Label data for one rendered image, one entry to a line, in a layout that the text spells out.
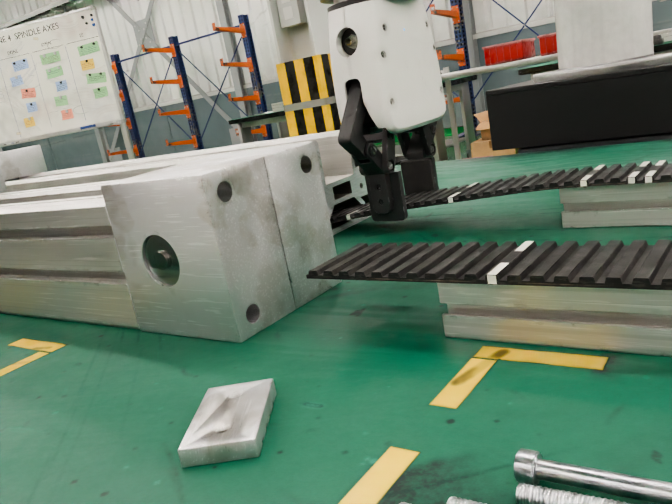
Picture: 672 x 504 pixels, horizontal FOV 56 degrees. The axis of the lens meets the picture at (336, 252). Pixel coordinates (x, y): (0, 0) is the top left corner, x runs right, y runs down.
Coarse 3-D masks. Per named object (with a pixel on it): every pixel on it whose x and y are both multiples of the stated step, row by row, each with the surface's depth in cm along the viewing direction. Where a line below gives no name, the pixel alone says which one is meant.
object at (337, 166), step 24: (240, 144) 69; (264, 144) 65; (288, 144) 56; (336, 144) 60; (72, 168) 88; (96, 168) 82; (120, 168) 68; (144, 168) 65; (336, 168) 60; (336, 192) 60; (360, 192) 60
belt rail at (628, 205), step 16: (560, 192) 45; (576, 192) 44; (592, 192) 43; (608, 192) 43; (624, 192) 42; (640, 192) 42; (656, 192) 41; (576, 208) 45; (592, 208) 44; (608, 208) 44; (624, 208) 43; (640, 208) 42; (656, 208) 41; (576, 224) 45; (592, 224) 44; (608, 224) 43; (624, 224) 43; (640, 224) 42; (656, 224) 42
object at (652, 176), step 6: (660, 162) 44; (666, 162) 44; (654, 168) 42; (660, 168) 42; (666, 168) 43; (648, 174) 41; (654, 174) 41; (660, 174) 41; (666, 174) 40; (642, 180) 41; (648, 180) 41; (654, 180) 40; (660, 180) 40; (666, 180) 40
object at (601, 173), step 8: (600, 168) 46; (608, 168) 45; (616, 168) 45; (592, 176) 44; (600, 176) 43; (608, 176) 43; (576, 184) 43; (584, 184) 43; (592, 184) 43; (600, 184) 42
